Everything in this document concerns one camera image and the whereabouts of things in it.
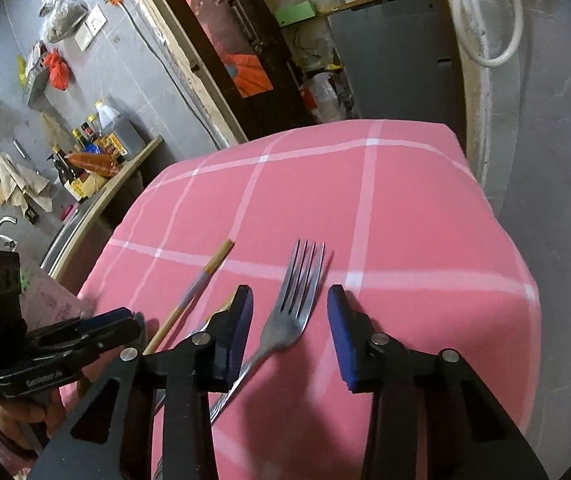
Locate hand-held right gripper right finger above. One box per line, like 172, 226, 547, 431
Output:
326, 284, 549, 480

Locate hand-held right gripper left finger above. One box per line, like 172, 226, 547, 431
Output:
28, 284, 255, 480

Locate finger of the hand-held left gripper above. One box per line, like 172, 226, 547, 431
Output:
40, 313, 147, 364
28, 308, 135, 347

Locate metal fork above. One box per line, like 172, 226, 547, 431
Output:
210, 239, 326, 426

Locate person's left hand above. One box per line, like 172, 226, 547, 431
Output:
0, 387, 67, 456

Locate pink printed paper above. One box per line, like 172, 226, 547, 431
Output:
17, 259, 95, 322

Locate chrome faucet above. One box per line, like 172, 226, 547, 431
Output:
0, 215, 20, 252

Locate steel sink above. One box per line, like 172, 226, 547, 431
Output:
40, 195, 99, 273

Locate beige hanging rag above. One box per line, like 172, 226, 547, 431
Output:
0, 151, 55, 212

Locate pink checked tablecloth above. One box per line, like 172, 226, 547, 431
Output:
58, 119, 542, 480

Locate black pump bottle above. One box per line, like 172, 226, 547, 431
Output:
44, 152, 66, 187

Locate dark bottle with yellow label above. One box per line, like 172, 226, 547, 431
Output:
53, 145, 87, 202

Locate hanging metal peeler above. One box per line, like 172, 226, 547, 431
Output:
12, 136, 37, 172

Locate orange snack packet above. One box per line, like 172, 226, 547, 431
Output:
67, 151, 122, 179

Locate beige kitchen counter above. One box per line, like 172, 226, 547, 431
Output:
47, 135, 164, 282

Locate hanging brown scrubber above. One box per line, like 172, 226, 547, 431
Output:
40, 111, 72, 147

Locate large dark liquid jug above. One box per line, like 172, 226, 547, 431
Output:
94, 99, 147, 162

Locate seasoning packets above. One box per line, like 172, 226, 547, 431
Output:
16, 42, 49, 87

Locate red plastic bag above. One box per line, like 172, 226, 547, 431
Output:
44, 50, 75, 92

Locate white plastic bag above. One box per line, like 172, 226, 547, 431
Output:
299, 71, 357, 124

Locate grey cabinet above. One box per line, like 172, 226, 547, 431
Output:
326, 0, 467, 132

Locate clear bag of dried goods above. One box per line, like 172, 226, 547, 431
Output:
44, 0, 90, 44

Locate dark wooden door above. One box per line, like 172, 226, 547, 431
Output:
140, 0, 312, 139

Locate green box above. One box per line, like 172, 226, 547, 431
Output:
274, 0, 319, 28

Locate grey wall rack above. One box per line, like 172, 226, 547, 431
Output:
20, 54, 52, 109

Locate black power cable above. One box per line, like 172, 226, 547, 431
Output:
122, 4, 222, 150

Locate worn door frame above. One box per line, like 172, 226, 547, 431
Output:
107, 0, 497, 213

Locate white wall switch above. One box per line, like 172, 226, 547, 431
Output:
72, 24, 95, 53

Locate white wall socket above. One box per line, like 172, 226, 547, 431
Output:
86, 4, 108, 37

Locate white hose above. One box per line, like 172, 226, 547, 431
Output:
450, 0, 525, 68

